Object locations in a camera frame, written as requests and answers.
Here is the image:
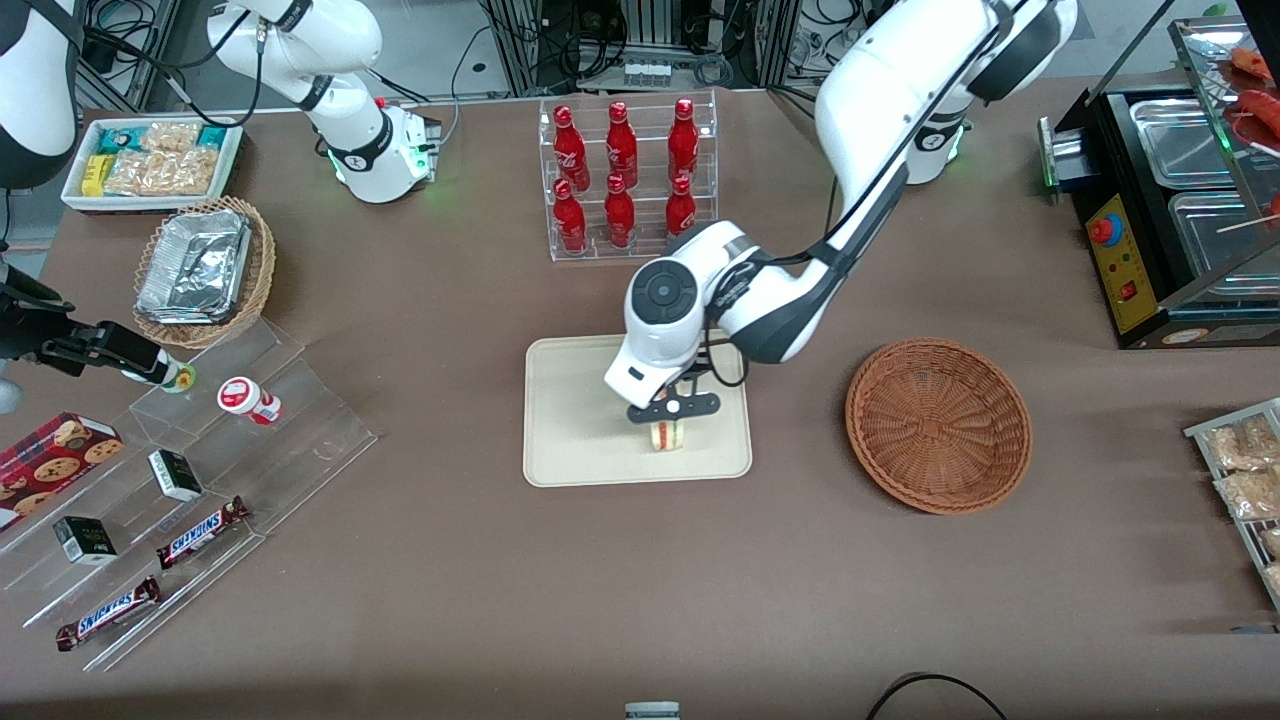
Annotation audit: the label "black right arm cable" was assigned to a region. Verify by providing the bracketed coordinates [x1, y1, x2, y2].
[78, 0, 269, 129]

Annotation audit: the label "red cola bottle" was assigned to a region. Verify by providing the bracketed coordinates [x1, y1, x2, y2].
[553, 105, 591, 191]
[668, 97, 700, 184]
[606, 101, 639, 189]
[665, 175, 698, 237]
[604, 174, 637, 249]
[553, 179, 589, 254]

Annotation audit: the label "white red yogurt bottle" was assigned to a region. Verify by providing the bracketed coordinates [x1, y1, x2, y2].
[217, 376, 284, 428]

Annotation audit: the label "black cable loop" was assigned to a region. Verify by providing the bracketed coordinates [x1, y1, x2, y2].
[865, 671, 1012, 720]

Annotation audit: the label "grey metal cart frame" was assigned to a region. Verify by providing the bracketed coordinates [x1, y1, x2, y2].
[74, 0, 183, 113]

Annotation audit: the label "stainless steel warmer pan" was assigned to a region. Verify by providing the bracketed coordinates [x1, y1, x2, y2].
[1167, 190, 1280, 302]
[1129, 95, 1241, 191]

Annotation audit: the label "clear acrylic step stand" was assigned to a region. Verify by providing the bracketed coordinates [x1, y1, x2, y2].
[0, 317, 379, 674]

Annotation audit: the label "small black carton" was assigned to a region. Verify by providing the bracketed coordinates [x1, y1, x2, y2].
[52, 516, 119, 567]
[148, 449, 205, 503]

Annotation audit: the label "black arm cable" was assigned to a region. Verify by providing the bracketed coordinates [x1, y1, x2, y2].
[78, 0, 269, 129]
[690, 0, 1013, 396]

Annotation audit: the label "white rectangular snack bin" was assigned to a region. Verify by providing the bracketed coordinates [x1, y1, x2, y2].
[60, 116, 246, 216]

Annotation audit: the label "clear acrylic bottle rack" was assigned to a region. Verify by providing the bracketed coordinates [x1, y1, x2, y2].
[538, 89, 719, 263]

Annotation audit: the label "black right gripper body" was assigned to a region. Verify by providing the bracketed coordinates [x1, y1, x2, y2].
[0, 290, 101, 377]

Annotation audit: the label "Snickers chocolate bar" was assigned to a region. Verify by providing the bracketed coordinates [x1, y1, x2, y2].
[155, 496, 251, 571]
[55, 575, 163, 653]

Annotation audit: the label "round brown wicker basket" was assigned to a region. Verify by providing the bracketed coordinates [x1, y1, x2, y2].
[845, 338, 1033, 517]

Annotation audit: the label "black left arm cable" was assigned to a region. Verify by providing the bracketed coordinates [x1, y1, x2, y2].
[690, 0, 1013, 396]

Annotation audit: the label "red cookie box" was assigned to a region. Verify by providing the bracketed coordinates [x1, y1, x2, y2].
[0, 412, 125, 532]

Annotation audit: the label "black hot food warmer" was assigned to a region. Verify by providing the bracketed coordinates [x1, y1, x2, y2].
[1038, 15, 1280, 351]

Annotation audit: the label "stacked aluminium foil trays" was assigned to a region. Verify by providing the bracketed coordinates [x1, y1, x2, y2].
[136, 208, 253, 326]

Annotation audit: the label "aluminium frame equipment rack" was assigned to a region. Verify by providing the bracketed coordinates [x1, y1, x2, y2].
[478, 0, 803, 97]

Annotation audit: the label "cream rectangular serving tray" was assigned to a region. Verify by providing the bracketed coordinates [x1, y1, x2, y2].
[523, 329, 754, 489]

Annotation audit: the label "clear bag of crackers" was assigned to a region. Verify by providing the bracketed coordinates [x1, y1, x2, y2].
[105, 150, 167, 197]
[140, 121, 202, 154]
[162, 147, 222, 197]

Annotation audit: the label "tray of bagged snacks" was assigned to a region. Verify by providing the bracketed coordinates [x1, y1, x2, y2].
[1184, 398, 1280, 613]

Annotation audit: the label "tan wicker basket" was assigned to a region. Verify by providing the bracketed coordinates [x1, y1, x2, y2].
[131, 195, 278, 350]

